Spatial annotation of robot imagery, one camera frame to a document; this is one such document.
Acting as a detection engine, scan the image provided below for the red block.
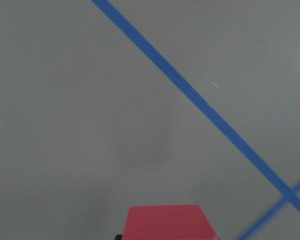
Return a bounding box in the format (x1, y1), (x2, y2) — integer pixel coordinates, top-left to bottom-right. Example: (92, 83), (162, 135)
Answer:
(121, 204), (219, 240)

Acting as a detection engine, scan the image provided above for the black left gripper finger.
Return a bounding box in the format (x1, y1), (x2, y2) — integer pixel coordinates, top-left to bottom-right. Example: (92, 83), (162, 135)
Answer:
(114, 234), (123, 240)

